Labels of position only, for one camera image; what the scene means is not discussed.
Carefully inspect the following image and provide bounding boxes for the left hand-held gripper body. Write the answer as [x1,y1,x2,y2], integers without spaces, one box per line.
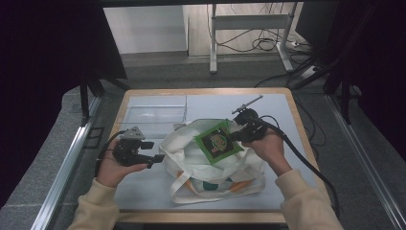
[111,126,147,168]

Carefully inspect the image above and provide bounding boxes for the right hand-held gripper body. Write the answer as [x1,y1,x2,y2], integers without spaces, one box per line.
[231,94,269,144]

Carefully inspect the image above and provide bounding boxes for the green snack packet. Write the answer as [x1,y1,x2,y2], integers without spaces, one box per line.
[193,119,246,166]

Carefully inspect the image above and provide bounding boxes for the white patterned tote bag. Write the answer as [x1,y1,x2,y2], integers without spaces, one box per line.
[158,118,267,205]

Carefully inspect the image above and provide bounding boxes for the person's left hand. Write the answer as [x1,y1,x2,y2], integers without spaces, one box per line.
[96,138,149,189]

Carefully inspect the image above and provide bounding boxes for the person's right hand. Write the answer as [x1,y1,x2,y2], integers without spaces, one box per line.
[241,128,293,177]

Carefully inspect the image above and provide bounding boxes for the clear plastic box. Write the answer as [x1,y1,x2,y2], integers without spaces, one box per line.
[116,93,189,140]

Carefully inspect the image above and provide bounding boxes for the white table mat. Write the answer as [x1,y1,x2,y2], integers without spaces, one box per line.
[113,93,320,213]

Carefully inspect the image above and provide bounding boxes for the black stand legs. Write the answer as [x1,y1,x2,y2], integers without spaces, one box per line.
[288,57,363,127]
[79,76,132,127]

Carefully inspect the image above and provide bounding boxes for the white power strip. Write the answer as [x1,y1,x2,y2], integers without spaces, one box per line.
[300,64,319,80]

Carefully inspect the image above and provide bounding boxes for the white board panel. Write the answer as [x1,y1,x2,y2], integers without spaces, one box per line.
[102,5,190,56]

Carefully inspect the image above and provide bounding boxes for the black curtain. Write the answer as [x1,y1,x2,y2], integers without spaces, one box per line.
[295,0,406,162]
[0,0,127,207]

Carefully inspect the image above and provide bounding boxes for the left hand-held gripper black cable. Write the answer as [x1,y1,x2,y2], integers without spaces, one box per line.
[94,129,127,178]

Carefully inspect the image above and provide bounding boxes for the hand-held gripper black cable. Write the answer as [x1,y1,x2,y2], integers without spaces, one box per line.
[258,114,341,219]
[94,129,127,178]

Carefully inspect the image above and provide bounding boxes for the black floor bracket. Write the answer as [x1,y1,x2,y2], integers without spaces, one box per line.
[82,126,105,150]

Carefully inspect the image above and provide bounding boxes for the right hand-held gripper black cable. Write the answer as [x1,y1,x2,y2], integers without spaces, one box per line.
[258,114,341,219]

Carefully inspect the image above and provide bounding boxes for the thin black cable beside table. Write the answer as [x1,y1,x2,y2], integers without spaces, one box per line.
[291,92,327,149]

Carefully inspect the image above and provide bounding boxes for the aluminium rail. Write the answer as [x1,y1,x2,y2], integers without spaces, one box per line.
[325,94,406,230]
[30,95,102,230]

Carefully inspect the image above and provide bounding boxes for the tangle of black floor cables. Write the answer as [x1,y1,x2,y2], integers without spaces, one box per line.
[206,3,320,89]

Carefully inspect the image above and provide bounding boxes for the white metal stand frame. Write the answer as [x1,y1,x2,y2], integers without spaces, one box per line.
[209,3,300,75]

